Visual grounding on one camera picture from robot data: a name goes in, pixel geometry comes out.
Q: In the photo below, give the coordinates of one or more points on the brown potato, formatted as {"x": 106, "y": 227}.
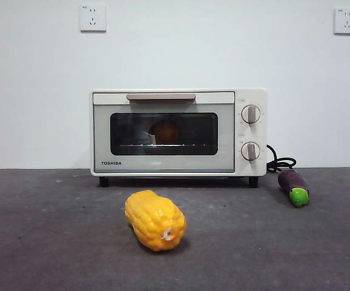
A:
{"x": 166, "y": 132}

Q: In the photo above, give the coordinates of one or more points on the beige oven knob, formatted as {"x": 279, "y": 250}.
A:
{"x": 250, "y": 114}
{"x": 250, "y": 151}

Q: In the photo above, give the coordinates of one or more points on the cream toaster oven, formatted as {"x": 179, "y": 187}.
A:
{"x": 252, "y": 133}

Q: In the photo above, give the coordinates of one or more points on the yellow corn cob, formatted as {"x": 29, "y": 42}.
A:
{"x": 153, "y": 218}

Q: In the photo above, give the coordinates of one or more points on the purple eggplant with green stem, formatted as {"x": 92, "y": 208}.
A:
{"x": 292, "y": 182}

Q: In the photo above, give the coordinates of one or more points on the white wall socket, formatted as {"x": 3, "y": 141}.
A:
{"x": 346, "y": 21}
{"x": 93, "y": 18}

